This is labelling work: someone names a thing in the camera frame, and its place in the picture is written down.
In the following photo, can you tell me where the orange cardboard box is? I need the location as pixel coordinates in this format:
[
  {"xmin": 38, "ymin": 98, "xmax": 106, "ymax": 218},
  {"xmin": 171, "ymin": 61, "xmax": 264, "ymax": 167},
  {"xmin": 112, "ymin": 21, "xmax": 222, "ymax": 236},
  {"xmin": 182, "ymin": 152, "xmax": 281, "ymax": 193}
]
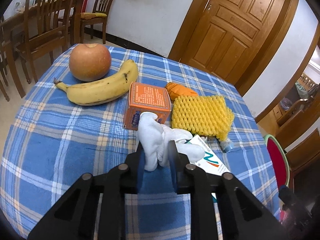
[{"xmin": 124, "ymin": 82, "xmax": 171, "ymax": 130}]

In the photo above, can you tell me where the blue plaid tablecloth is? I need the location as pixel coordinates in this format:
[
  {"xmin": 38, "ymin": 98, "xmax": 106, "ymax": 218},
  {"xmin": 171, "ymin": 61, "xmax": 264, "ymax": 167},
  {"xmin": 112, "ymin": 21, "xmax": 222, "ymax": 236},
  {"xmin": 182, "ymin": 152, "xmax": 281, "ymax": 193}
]
[{"xmin": 1, "ymin": 47, "xmax": 280, "ymax": 239}]

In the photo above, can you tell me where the near wooden dining chair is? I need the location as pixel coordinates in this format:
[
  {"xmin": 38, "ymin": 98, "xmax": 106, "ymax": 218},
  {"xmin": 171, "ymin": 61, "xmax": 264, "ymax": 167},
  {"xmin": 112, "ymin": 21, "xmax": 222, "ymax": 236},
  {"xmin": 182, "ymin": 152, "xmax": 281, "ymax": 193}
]
[{"xmin": 17, "ymin": 0, "xmax": 73, "ymax": 83}]

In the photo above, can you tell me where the wooden bunk bed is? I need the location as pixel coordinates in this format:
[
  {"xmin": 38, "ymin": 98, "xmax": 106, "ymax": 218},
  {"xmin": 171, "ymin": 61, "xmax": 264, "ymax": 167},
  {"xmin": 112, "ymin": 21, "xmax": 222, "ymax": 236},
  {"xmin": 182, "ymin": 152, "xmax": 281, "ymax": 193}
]
[{"xmin": 273, "ymin": 73, "xmax": 319, "ymax": 127}]

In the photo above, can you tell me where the red green trash bin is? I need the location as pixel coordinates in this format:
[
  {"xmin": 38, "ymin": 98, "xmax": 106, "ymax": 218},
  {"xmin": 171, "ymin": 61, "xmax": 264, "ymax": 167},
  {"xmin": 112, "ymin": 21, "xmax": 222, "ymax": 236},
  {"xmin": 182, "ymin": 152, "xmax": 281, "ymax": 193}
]
[{"xmin": 264, "ymin": 134, "xmax": 290, "ymax": 189}]

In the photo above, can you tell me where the wooden panel door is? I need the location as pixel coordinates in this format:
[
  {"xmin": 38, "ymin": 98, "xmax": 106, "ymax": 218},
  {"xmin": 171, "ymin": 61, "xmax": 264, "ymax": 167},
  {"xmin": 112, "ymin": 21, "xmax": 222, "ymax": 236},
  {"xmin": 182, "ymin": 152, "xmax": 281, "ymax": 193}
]
[{"xmin": 169, "ymin": 0, "xmax": 298, "ymax": 95}]

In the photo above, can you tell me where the far wooden cushioned chair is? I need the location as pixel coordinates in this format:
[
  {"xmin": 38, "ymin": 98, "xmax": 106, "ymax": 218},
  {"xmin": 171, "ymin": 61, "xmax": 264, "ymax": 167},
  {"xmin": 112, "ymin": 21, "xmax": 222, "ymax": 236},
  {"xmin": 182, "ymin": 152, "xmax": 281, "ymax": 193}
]
[{"xmin": 80, "ymin": 0, "xmax": 113, "ymax": 44}]

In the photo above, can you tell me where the red apple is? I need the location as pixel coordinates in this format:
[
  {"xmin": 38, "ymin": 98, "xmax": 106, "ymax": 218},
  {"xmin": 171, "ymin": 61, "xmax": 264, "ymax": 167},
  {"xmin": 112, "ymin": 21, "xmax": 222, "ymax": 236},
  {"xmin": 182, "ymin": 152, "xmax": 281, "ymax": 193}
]
[{"xmin": 69, "ymin": 43, "xmax": 111, "ymax": 82}]

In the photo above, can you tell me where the yellow foam fruit net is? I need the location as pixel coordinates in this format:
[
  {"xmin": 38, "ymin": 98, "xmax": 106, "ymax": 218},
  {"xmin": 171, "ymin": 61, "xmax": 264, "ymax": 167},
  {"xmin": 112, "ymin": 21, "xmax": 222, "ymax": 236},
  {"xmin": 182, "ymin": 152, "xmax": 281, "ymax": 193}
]
[{"xmin": 171, "ymin": 95, "xmax": 234, "ymax": 141}]

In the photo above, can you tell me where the yellow banana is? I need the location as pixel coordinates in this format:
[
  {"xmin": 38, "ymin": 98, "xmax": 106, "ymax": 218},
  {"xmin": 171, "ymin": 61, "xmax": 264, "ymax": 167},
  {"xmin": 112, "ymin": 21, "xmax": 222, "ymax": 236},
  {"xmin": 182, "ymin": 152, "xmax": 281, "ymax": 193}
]
[{"xmin": 54, "ymin": 59, "xmax": 138, "ymax": 106}]

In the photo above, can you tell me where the small blue bottle cap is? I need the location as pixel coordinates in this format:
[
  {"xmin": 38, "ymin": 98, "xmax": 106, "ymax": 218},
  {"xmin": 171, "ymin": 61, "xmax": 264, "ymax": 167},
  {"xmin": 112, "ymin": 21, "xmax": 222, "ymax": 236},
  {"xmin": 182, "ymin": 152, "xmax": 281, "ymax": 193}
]
[{"xmin": 220, "ymin": 138, "xmax": 234, "ymax": 153}]

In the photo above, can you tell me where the orange crumpled wrapper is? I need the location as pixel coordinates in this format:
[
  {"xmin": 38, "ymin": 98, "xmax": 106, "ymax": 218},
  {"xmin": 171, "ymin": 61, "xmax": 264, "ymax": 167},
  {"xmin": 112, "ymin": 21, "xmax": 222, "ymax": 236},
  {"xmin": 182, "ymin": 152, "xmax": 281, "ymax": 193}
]
[{"xmin": 165, "ymin": 82, "xmax": 198, "ymax": 101}]

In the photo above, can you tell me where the white sock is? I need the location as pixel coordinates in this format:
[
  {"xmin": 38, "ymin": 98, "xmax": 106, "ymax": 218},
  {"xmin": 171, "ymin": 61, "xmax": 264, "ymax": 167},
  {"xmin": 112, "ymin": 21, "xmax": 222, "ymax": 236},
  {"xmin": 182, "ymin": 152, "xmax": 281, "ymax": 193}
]
[{"xmin": 136, "ymin": 112, "xmax": 205, "ymax": 172}]

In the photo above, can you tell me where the white teal medicine box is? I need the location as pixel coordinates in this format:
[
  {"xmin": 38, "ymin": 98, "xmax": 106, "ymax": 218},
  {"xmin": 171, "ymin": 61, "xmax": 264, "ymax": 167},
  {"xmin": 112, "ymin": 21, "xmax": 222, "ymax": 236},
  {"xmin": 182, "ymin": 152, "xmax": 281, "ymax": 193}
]
[{"xmin": 175, "ymin": 134, "xmax": 232, "ymax": 203}]

